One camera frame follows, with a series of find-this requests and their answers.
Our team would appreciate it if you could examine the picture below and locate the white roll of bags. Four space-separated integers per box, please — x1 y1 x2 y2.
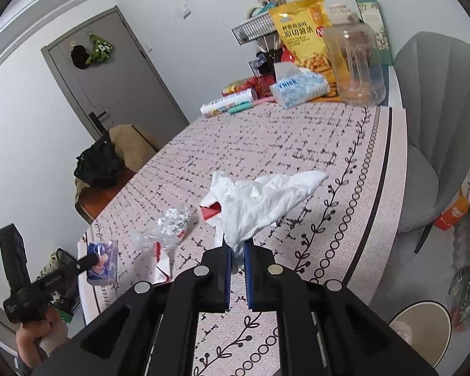
200 88 257 118

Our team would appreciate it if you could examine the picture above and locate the plastic bag of vegetables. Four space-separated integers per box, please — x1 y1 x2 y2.
449 266 470 332

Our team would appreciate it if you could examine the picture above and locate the red snack packet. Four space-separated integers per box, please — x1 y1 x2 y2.
222 76 258 96

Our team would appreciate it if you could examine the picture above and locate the green marker pen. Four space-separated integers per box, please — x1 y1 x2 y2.
228 102 253 115

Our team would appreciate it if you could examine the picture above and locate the orange chair with brown cover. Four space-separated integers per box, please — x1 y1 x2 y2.
74 124 161 223

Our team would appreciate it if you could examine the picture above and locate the white light switch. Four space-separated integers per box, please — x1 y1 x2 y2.
181 3 191 19

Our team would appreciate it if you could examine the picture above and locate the red and white torn carton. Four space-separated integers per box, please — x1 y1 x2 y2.
153 194 222 284

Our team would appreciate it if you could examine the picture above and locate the person's left hand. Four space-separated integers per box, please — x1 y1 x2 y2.
16 305 69 373

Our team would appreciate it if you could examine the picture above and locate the clear plastic jar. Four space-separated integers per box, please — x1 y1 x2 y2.
323 3 386 106

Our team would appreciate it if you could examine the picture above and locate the green tall box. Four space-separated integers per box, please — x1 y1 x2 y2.
355 0 392 66

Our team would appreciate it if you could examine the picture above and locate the grey upholstered chair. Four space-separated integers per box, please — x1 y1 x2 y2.
394 31 470 250

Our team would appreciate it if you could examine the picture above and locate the grey door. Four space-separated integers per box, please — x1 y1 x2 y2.
41 7 188 148

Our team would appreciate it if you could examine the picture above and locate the yellow snack bag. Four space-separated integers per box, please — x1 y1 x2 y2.
269 0 340 102

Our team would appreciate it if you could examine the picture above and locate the white tissue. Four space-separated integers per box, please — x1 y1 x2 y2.
210 171 328 260

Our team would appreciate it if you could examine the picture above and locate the black bag on chair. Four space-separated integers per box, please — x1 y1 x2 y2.
74 132 124 189

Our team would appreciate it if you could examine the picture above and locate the green hanging ornament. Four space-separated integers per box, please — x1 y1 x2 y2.
86 33 114 65

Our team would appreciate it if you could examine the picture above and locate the orange white carton on floor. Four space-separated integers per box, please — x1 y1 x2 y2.
433 189 470 231

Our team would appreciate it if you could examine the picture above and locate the blue white tissue pack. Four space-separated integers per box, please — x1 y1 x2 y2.
270 62 330 109

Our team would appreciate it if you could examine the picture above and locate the beige trash bin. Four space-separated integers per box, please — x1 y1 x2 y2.
388 300 452 368

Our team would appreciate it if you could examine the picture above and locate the blue tissue packet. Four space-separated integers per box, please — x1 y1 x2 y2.
86 241 118 286

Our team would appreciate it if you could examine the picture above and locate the pink pen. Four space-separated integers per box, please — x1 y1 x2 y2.
251 96 276 107

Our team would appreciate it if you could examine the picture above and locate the black wire basket rack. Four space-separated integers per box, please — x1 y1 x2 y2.
232 12 283 62

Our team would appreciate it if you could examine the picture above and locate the pink patterned tablecloth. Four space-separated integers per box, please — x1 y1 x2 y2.
77 99 409 376

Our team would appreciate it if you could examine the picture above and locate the black hat on door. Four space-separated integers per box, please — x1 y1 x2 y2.
70 45 91 70

